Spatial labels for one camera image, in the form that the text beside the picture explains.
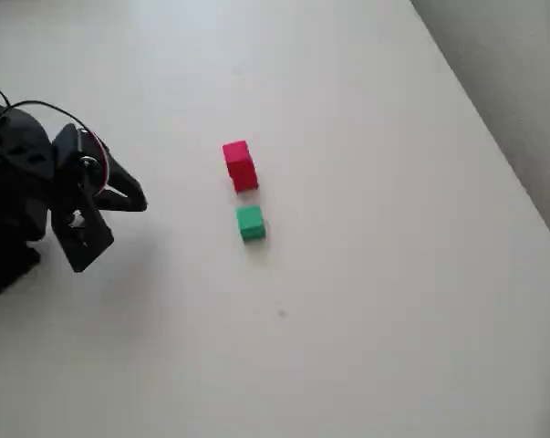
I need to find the green cube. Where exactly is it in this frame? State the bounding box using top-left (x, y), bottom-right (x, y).
top-left (235, 204), bottom-right (267, 243)

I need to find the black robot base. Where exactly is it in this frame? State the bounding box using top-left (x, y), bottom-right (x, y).
top-left (0, 236), bottom-right (43, 298)

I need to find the red cube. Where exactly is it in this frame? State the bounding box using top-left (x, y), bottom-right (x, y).
top-left (221, 139), bottom-right (256, 172)
top-left (229, 164), bottom-right (261, 194)

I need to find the black and red servo cable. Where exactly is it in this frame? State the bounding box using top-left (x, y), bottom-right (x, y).
top-left (0, 83), bottom-right (111, 197)

